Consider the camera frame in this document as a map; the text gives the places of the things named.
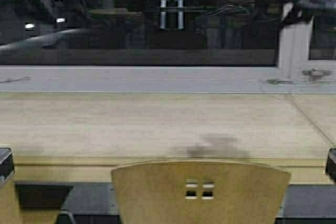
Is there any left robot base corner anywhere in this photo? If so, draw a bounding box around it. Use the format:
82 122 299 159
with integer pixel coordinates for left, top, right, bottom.
0 148 15 188

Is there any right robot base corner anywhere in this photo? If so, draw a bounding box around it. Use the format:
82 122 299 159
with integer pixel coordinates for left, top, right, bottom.
325 148 336 183

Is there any yellow plywood chair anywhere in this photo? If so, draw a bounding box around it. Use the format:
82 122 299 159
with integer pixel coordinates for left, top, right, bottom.
1 180 73 223
111 159 291 223

